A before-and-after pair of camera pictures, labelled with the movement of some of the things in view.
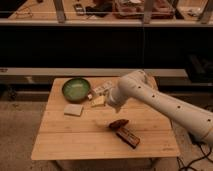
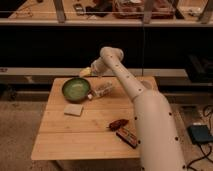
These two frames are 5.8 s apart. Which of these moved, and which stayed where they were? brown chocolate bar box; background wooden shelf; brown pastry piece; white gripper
Moved: white gripper
Stayed: brown pastry piece; background wooden shelf; brown chocolate bar box
